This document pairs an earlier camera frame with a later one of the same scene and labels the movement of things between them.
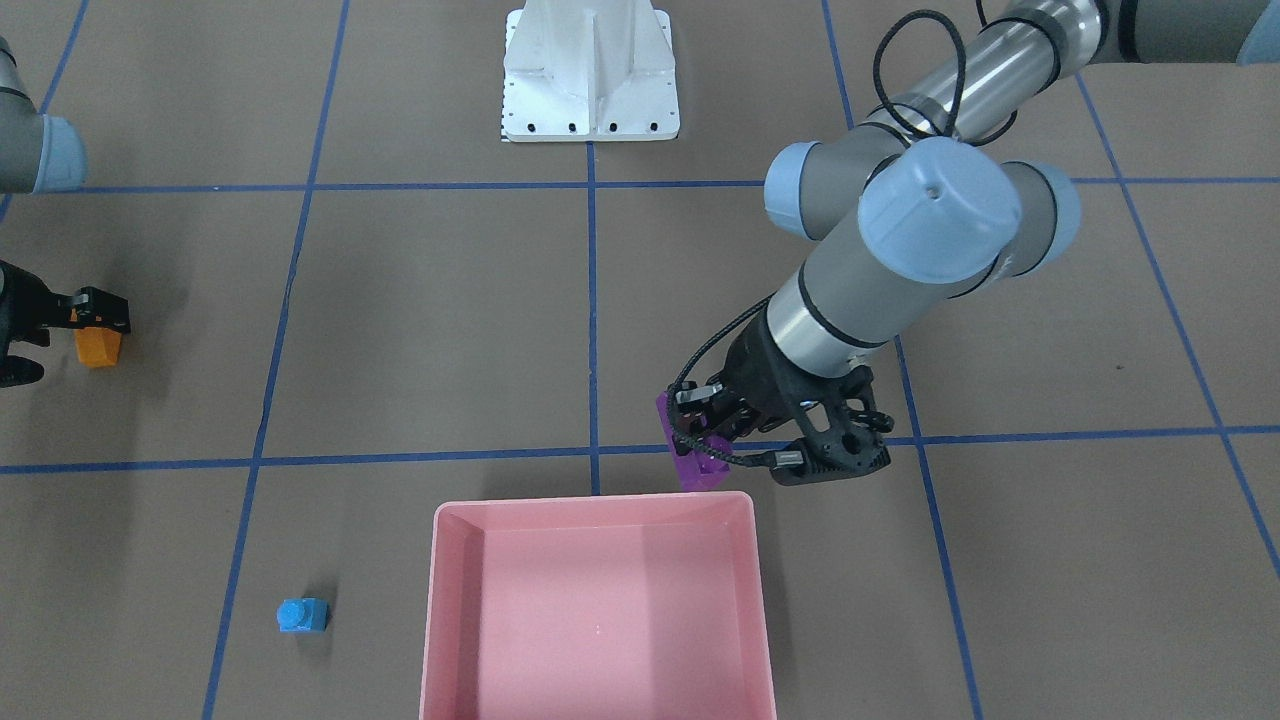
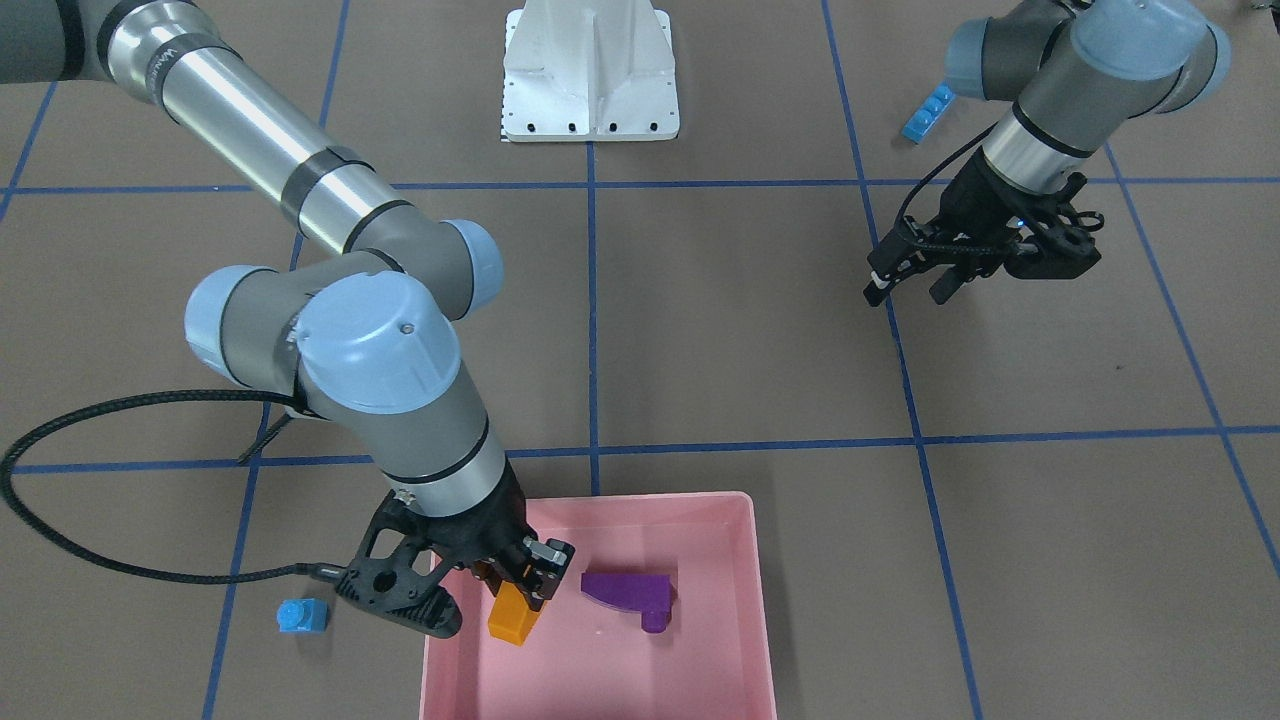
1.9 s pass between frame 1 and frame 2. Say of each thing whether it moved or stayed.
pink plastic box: stayed
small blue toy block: stayed
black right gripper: moved
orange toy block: moved
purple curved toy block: moved
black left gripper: moved
